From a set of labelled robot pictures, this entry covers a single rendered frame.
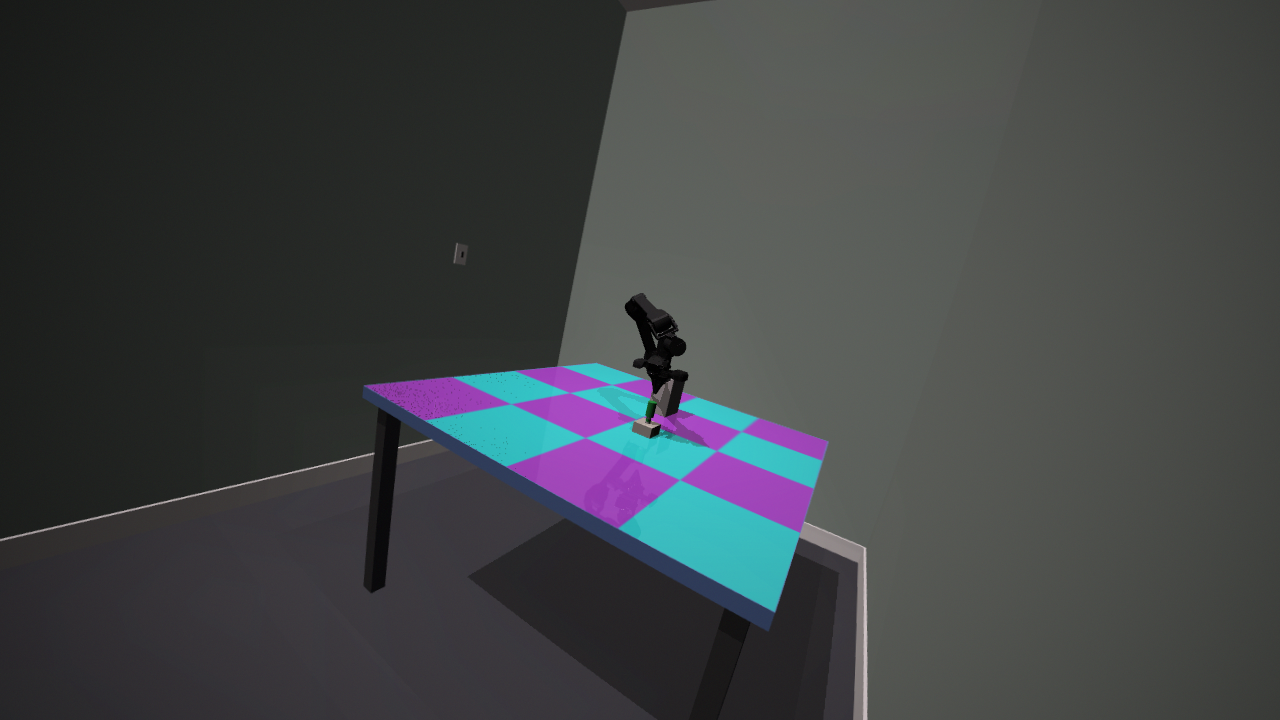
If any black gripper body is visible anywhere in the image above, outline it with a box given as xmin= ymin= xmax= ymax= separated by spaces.
xmin=634 ymin=348 xmax=689 ymax=382

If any beige rectangular block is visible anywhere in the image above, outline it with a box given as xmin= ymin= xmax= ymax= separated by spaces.
xmin=632 ymin=418 xmax=660 ymax=439

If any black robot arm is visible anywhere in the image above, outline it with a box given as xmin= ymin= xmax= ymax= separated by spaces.
xmin=625 ymin=293 xmax=686 ymax=374

